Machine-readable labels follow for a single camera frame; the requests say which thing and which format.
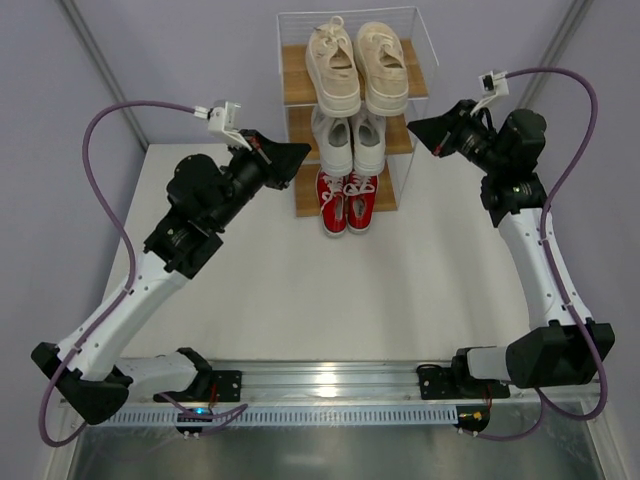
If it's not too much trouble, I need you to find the white sneaker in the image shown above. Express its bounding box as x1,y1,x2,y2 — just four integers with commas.
350,106,386,176
311,105,353,177

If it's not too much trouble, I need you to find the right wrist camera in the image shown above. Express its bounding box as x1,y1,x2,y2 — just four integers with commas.
470,71,510,116

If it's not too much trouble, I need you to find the beige sneaker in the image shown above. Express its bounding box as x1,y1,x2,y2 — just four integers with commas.
354,22,409,117
305,16,361,118

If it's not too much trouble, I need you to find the corner aluminium post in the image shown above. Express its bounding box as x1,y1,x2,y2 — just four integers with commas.
494,1,593,124
54,0,150,152

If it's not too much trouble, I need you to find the red canvas sneaker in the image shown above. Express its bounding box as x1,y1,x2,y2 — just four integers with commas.
316,170,347,238
344,171,378,234

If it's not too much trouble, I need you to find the left corner aluminium post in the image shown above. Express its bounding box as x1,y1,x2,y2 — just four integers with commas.
54,0,150,152

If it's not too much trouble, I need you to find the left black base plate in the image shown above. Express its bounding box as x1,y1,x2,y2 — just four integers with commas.
201,370,243,405

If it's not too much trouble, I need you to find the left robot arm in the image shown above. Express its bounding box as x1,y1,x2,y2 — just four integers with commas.
31,129,311,425

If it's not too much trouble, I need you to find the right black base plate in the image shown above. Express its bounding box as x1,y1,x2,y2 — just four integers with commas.
416,364,510,400

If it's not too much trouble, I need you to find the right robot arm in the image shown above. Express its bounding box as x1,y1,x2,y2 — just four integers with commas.
407,100,615,389

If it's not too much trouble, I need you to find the white slotted cable duct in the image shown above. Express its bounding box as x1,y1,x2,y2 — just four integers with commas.
102,404,459,428

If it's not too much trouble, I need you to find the right corner aluminium post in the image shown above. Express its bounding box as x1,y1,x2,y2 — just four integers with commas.
494,1,593,124

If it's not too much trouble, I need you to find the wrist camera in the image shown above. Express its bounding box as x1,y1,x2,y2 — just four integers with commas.
194,100,251,150
470,71,510,116

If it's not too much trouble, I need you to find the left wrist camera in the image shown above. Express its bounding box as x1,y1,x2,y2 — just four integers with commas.
194,100,251,150

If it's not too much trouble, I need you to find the white wire shoe shelf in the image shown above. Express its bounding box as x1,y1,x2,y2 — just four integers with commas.
276,5,440,220

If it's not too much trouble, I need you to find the aluminium mounting rail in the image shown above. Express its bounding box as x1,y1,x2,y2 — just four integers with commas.
59,359,609,407

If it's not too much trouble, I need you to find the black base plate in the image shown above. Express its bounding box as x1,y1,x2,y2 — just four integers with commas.
416,364,510,400
201,370,243,405

